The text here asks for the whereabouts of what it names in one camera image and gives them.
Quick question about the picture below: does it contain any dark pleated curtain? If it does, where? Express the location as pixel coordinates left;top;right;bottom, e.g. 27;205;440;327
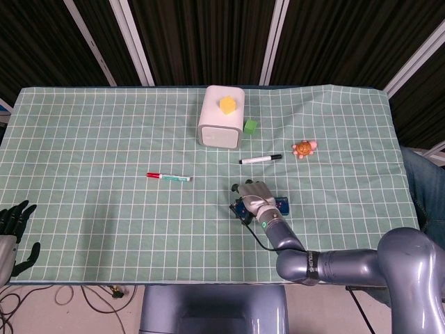
0;0;445;150

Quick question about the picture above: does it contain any white frame post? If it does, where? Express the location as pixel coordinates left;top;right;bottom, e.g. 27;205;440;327
385;26;445;98
63;0;118;87
109;0;156;87
259;0;290;86

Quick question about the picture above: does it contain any grey-blue robot torso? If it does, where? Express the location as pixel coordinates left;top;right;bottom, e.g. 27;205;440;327
138;285;290;334

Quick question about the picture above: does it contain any orange pink turtle toy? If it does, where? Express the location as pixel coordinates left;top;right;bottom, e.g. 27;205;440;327
291;139;318;159

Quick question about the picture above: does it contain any person's leg in jeans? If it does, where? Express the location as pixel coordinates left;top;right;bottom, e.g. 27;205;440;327
399;145;445;230

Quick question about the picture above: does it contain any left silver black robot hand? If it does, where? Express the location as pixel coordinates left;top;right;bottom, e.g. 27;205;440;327
0;200;42;288

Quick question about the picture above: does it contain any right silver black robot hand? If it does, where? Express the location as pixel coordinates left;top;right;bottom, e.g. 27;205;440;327
229;179;279;225

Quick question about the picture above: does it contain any blue glasses case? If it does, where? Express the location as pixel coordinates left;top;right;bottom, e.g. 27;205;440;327
233;196;290;223

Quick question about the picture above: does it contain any white cube cabinet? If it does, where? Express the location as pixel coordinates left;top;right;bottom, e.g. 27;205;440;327
197;85;246;151

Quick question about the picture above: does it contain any thin floor cable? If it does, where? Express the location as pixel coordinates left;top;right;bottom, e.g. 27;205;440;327
55;285;138;334

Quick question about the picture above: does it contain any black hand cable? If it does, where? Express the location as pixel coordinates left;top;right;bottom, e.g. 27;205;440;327
228;204;309;253

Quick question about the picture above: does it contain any green white checkered tablecloth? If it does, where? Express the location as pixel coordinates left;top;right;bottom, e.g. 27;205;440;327
1;85;427;285

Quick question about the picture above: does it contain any white marker black cap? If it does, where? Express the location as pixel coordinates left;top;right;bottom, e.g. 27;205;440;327
238;154;283;166

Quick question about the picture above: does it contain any green marker red cap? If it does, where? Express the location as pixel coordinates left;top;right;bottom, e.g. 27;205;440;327
145;172;194;184

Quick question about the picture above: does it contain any yellow cube block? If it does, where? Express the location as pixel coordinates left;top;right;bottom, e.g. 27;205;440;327
218;95;238;116

